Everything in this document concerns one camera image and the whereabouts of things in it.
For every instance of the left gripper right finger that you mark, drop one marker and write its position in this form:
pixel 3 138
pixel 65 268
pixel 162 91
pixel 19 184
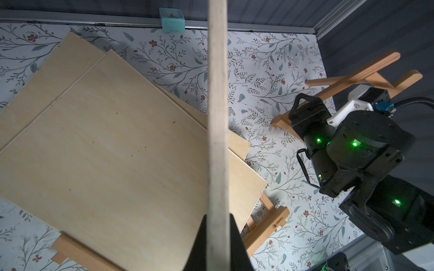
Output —
pixel 240 260

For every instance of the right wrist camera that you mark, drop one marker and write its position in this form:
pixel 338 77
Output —
pixel 363 98

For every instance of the small teal box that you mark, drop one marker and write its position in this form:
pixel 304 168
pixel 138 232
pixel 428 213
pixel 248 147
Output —
pixel 172 20

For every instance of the floral table mat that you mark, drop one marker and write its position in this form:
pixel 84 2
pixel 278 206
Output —
pixel 266 72

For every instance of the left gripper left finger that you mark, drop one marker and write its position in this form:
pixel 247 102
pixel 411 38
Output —
pixel 197 257

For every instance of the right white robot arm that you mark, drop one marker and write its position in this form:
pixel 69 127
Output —
pixel 354 151

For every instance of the light plywood board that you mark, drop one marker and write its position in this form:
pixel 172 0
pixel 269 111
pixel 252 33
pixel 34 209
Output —
pixel 218 247
pixel 70 65
pixel 122 171

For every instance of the wooden easel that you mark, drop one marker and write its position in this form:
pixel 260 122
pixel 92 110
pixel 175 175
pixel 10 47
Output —
pixel 68 248
pixel 259 233
pixel 368 75

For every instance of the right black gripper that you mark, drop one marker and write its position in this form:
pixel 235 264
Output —
pixel 308 117

